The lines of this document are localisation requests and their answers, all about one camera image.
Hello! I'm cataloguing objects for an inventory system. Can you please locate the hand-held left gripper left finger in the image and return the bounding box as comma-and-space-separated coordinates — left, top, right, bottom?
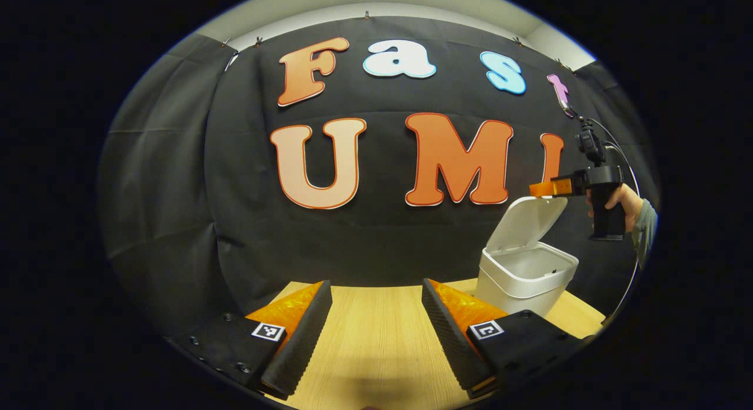
171, 279, 334, 400

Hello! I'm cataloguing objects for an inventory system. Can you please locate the white desktop garbage bin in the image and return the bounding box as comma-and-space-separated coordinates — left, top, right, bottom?
475, 195, 580, 319

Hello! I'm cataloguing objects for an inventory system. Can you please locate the wooden desktop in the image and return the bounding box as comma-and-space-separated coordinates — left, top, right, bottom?
259, 278, 607, 410

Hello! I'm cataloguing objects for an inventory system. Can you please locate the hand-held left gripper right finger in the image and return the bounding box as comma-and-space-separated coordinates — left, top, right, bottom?
421, 278, 595, 399

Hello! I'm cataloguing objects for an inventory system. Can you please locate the thin grey cable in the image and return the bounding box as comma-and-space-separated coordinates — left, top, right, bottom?
587, 118, 643, 325

